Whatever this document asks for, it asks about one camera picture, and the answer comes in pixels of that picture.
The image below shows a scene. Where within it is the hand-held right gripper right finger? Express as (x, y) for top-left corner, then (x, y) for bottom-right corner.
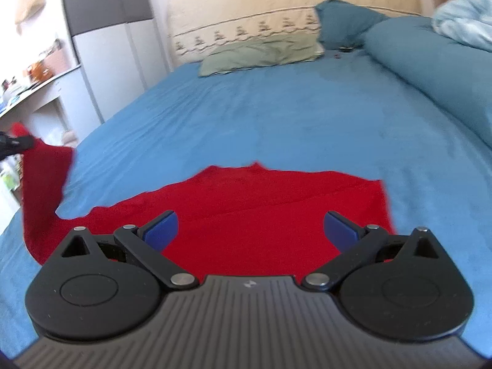
(302, 211), (445, 291)

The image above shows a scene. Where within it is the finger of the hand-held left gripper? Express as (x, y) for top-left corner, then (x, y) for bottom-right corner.
(0, 131), (36, 159)

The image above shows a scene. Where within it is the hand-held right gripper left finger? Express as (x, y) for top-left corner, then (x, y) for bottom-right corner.
(58, 211), (199, 290)

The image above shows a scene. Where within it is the red garment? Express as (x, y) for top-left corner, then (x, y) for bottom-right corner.
(11, 122), (397, 282)

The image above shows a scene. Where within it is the white desk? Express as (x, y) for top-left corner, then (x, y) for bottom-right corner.
(0, 62), (105, 154)

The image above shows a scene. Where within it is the orange container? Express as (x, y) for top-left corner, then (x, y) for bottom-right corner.
(28, 61), (50, 82)

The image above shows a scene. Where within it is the pink box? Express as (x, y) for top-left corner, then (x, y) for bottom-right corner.
(45, 43), (69, 74)

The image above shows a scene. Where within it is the white and grey wardrobe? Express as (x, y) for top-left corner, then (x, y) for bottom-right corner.
(58, 0), (170, 124)

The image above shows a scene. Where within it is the blue duvet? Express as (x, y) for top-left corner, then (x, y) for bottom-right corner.
(361, 15), (492, 149)

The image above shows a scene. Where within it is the green pillow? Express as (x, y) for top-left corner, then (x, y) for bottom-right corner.
(198, 33), (326, 78)

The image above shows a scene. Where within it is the teal pillow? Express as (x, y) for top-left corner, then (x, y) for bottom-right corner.
(314, 0), (390, 49)

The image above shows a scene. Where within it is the beige padded headboard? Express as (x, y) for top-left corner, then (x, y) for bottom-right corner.
(166, 0), (423, 74)

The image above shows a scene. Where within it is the light blue blanket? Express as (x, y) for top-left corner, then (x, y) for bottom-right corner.
(430, 0), (492, 53)

